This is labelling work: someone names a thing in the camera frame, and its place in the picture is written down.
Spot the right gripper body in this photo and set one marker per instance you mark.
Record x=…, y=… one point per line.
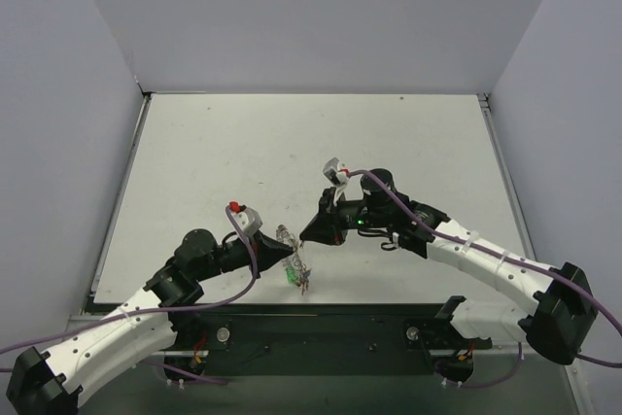
x=330, y=219

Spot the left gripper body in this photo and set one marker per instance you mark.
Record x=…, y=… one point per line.
x=262, y=248

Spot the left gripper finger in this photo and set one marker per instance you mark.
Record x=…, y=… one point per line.
x=270, y=258
x=270, y=246

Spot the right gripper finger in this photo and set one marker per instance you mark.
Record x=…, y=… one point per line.
x=324, y=214
x=320, y=233

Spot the key with green tag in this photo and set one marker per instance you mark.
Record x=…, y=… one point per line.
x=291, y=275

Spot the metal keyring disc with rings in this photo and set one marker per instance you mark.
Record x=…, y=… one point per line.
x=285, y=236

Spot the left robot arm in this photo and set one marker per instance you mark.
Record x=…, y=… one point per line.
x=63, y=377

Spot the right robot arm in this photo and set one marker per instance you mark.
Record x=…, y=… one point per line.
x=544, y=306

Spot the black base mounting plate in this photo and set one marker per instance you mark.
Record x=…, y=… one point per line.
x=316, y=340

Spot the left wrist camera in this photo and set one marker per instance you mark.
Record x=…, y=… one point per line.
x=243, y=218

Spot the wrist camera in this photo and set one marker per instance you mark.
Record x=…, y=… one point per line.
x=338, y=175
x=243, y=218

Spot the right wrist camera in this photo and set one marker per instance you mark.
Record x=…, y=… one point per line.
x=338, y=175

